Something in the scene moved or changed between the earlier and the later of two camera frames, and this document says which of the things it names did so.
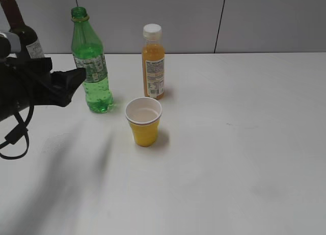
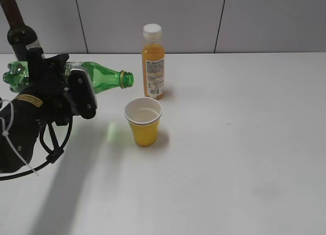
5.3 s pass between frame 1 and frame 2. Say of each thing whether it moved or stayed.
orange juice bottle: stayed
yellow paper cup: stayed
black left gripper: moved
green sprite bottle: moved
